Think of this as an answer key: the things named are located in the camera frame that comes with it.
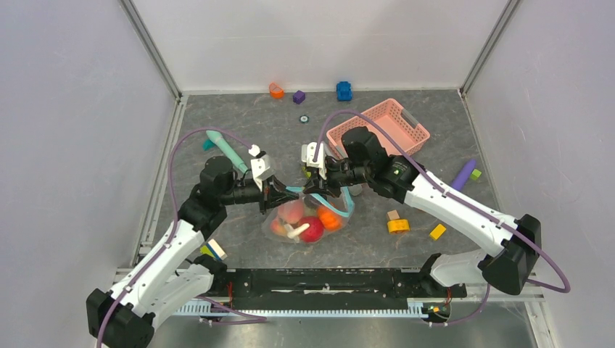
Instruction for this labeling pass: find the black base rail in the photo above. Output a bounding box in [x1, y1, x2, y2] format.
[197, 257, 467, 311]

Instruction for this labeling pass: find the small green cube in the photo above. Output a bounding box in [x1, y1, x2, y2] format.
[470, 169, 482, 181]

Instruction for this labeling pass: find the white toy mushroom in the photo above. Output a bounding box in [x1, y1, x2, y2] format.
[284, 223, 310, 243]

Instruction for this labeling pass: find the white blue green block stack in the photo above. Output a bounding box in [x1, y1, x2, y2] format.
[199, 239, 228, 261]

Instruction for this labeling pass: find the pink toy peach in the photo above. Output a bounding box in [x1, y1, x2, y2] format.
[277, 199, 305, 225]

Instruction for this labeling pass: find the mint green toy microphone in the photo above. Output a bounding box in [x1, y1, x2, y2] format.
[202, 130, 249, 174]

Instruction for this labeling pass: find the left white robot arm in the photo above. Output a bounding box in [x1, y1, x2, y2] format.
[86, 155, 299, 347]

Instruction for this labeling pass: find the small wooden cube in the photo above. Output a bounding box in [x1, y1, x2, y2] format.
[387, 210, 400, 221]

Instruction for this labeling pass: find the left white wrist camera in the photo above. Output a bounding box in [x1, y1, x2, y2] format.
[248, 144, 275, 192]

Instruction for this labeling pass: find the small yellow block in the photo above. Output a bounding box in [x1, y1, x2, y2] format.
[429, 224, 447, 241]

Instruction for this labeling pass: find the red toy apple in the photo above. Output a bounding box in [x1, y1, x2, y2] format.
[298, 216, 324, 243]

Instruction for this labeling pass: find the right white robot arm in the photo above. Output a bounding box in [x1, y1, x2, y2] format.
[301, 127, 541, 296]

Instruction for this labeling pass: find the grey toy microphone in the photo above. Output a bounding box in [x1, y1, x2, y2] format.
[347, 184, 363, 196]

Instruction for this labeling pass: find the purple toy cube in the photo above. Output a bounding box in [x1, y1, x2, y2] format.
[292, 90, 306, 104]

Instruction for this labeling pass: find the blue toy car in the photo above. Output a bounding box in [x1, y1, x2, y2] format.
[336, 81, 353, 102]

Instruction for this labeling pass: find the clear zip top bag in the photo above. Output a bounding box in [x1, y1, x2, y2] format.
[261, 186, 355, 244]

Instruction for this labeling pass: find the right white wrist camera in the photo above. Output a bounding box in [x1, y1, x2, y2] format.
[301, 142, 327, 180]

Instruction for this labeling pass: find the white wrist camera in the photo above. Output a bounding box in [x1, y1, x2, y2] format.
[248, 144, 275, 192]
[301, 142, 327, 180]

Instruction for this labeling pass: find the orange toy pumpkin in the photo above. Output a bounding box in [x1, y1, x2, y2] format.
[317, 206, 343, 232]

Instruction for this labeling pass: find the multicolour toy brick block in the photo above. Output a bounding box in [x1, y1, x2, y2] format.
[301, 167, 311, 178]

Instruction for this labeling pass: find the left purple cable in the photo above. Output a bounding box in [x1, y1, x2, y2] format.
[96, 127, 255, 348]

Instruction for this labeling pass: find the yellow toy brick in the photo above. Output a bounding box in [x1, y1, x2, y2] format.
[387, 219, 410, 234]

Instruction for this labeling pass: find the orange peach toy fruit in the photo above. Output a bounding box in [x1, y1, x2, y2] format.
[270, 217, 287, 237]

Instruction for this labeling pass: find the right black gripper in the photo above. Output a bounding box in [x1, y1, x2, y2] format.
[304, 157, 371, 198]

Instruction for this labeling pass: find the purple toy microphone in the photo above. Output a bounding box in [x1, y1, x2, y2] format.
[450, 159, 476, 191]

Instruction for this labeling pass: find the pink plastic basket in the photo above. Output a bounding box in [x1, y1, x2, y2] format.
[326, 99, 430, 157]

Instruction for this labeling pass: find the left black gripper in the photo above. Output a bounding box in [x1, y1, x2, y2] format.
[219, 174, 298, 215]

